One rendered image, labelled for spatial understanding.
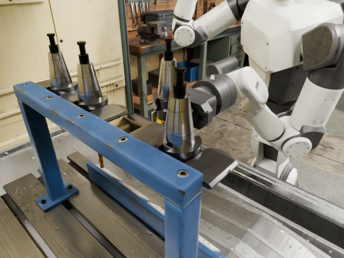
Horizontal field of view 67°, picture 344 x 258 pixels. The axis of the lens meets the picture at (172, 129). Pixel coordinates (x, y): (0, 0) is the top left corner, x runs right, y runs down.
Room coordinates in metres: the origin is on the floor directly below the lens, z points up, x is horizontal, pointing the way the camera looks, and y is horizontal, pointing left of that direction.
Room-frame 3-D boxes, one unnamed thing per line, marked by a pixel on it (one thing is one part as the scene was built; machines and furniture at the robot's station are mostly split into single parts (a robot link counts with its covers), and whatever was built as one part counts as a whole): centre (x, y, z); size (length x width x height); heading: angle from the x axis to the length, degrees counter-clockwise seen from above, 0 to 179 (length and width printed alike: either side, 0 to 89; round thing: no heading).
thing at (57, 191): (0.52, 0.31, 1.05); 0.10 x 0.05 x 0.30; 138
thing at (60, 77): (0.53, 0.23, 1.26); 0.04 x 0.04 x 0.07
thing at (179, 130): (0.30, -0.01, 1.26); 0.04 x 0.04 x 0.07
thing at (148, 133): (0.34, 0.03, 1.21); 0.07 x 0.05 x 0.01; 138
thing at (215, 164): (0.27, -0.05, 1.21); 0.07 x 0.05 x 0.01; 138
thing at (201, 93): (0.53, -0.06, 1.19); 0.13 x 0.12 x 0.10; 48
